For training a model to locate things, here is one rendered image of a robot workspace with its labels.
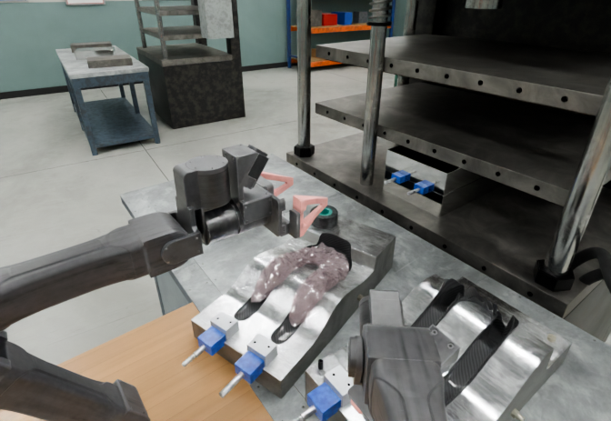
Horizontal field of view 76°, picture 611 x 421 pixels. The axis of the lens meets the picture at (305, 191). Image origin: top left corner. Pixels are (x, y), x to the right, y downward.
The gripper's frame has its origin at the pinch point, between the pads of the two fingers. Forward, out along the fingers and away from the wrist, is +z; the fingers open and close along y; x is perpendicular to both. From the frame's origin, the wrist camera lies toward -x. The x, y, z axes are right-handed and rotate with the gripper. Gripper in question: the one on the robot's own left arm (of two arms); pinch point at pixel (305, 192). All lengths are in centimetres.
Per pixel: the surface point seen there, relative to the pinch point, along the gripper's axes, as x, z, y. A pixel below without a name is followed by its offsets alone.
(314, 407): 30.4, -10.3, -16.5
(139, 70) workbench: 41, 78, 364
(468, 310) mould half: 25.7, 25.6, -21.6
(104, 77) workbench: 45, 45, 368
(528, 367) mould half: 26.5, 22.4, -35.3
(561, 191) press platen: 15, 74, -17
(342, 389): 28.1, -5.5, -18.0
